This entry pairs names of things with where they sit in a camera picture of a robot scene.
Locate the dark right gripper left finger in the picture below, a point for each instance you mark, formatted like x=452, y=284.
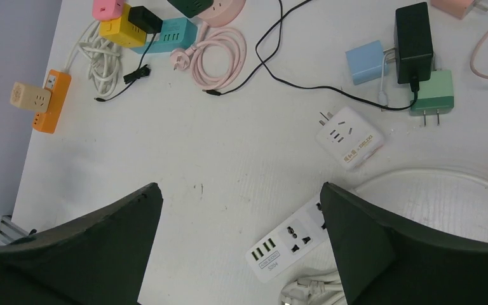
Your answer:
x=99, y=258

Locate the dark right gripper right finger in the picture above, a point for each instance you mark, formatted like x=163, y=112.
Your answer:
x=384, y=258

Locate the beige dragon cube adapter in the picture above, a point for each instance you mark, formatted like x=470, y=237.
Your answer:
x=29, y=97

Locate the orange power strip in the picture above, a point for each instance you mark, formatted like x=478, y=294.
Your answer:
x=57, y=83

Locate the white cube plug adapter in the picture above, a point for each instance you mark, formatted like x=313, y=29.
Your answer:
x=349, y=138

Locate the yellow cube socket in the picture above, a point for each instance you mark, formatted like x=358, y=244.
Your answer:
x=122, y=32

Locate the pink cube socket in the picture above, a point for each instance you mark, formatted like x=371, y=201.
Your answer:
x=105, y=10

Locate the dark green cube socket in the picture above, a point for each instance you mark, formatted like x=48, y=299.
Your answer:
x=191, y=8

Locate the round pink socket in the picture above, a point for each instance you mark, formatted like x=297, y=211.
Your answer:
x=222, y=12

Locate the white power strip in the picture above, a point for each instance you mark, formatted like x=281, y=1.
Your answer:
x=300, y=233

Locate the green charger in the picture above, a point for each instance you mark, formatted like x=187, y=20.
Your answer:
x=435, y=97

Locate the light blue charger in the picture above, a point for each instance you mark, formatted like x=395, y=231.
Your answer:
x=365, y=61

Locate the black power adapter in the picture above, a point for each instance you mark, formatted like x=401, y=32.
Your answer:
x=413, y=43

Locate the teal power strip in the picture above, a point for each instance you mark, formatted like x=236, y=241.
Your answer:
x=172, y=34

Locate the small black charger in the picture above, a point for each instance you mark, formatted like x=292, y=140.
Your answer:
x=145, y=20

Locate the salmon pink charger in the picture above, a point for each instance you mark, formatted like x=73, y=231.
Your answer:
x=458, y=8

